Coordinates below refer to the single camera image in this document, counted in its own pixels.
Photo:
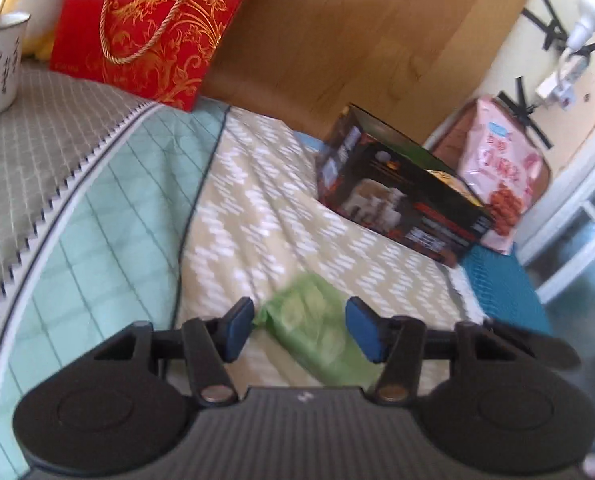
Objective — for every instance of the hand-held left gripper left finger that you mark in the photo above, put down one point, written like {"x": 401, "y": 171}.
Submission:
{"x": 240, "y": 327}

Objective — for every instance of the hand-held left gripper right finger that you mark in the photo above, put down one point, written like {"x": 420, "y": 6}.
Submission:
{"x": 366, "y": 332}

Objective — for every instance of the green snack packet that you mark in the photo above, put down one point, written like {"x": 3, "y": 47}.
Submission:
{"x": 317, "y": 327}

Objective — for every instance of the black printed cardboard box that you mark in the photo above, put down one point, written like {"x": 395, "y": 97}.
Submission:
{"x": 402, "y": 195}

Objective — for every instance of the blue striped mat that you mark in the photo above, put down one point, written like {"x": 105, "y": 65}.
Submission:
{"x": 505, "y": 290}

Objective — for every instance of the teal and beige quilt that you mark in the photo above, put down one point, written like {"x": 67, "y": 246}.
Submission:
{"x": 127, "y": 200}

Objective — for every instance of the large pink snack bag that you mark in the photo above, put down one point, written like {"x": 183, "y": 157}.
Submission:
{"x": 502, "y": 175}

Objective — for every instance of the black tape cross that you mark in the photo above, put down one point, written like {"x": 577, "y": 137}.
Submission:
{"x": 522, "y": 110}
{"x": 552, "y": 27}

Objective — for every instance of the wooden headboard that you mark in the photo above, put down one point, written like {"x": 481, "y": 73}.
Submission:
{"x": 367, "y": 35}

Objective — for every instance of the red gift bag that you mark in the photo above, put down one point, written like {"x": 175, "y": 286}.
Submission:
{"x": 152, "y": 30}

